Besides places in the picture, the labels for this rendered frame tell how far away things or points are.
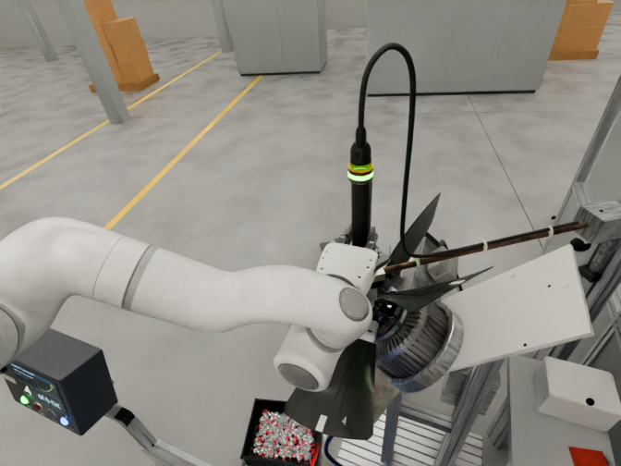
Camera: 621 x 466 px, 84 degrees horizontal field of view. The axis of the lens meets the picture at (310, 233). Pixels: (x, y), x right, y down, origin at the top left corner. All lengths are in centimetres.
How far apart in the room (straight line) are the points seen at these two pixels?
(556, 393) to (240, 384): 162
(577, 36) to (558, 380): 791
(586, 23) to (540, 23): 244
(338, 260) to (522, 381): 87
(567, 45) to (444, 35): 323
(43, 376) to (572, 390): 133
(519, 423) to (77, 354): 119
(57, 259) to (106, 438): 200
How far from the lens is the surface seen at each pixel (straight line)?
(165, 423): 232
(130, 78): 879
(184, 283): 47
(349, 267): 60
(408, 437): 202
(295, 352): 49
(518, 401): 130
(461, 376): 134
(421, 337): 95
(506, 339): 93
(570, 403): 124
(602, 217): 105
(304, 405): 88
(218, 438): 218
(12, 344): 61
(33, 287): 52
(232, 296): 46
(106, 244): 49
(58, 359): 106
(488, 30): 621
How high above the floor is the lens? 194
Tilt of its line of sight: 39 degrees down
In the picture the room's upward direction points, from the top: 6 degrees counter-clockwise
